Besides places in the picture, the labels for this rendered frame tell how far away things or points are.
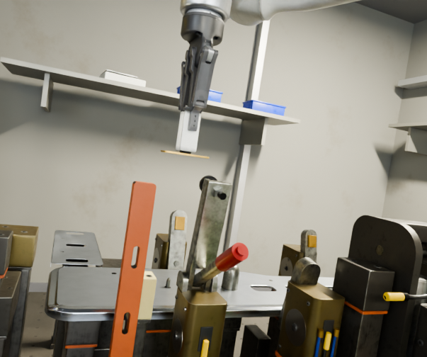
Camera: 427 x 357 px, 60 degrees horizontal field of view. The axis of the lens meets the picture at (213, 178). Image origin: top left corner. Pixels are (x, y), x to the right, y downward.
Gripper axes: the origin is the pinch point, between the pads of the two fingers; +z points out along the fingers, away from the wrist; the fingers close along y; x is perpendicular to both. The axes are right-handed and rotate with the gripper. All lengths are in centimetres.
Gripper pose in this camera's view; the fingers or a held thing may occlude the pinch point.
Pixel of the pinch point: (188, 132)
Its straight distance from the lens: 67.6
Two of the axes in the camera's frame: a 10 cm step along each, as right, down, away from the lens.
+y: -3.7, -0.9, 9.2
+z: -1.4, 9.9, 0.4
